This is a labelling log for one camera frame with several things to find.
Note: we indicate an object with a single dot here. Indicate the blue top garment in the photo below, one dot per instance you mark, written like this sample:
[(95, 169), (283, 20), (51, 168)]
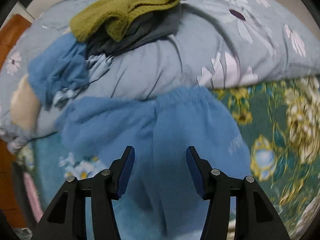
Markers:
[(63, 70)]

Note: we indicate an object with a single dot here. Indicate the orange wooden headboard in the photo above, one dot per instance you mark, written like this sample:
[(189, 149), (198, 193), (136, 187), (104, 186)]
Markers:
[(10, 64)]

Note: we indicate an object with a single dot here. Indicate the olive green knit sweater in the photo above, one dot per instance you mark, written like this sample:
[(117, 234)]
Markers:
[(115, 16)]

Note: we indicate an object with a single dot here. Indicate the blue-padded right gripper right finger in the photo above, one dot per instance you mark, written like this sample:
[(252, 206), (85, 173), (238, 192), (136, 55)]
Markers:
[(256, 217)]

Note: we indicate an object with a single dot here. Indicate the blue sweatpants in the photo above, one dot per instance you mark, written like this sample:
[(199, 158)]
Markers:
[(161, 200)]

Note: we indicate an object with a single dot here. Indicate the teal floral bed sheet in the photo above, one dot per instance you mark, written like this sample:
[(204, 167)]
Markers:
[(279, 121)]

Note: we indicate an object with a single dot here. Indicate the beige fuzzy sweater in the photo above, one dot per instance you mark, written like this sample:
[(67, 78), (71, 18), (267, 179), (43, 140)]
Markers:
[(24, 106)]

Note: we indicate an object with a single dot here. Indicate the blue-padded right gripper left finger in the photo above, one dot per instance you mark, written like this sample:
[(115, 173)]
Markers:
[(65, 217)]

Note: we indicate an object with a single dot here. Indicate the dark grey garment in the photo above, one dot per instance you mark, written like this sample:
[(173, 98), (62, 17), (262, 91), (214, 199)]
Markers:
[(144, 29)]

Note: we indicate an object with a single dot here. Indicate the light blue floral duvet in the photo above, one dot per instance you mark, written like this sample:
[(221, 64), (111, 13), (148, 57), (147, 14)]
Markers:
[(240, 42)]

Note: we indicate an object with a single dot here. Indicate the pink striped cloth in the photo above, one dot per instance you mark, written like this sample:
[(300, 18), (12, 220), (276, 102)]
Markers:
[(33, 196)]

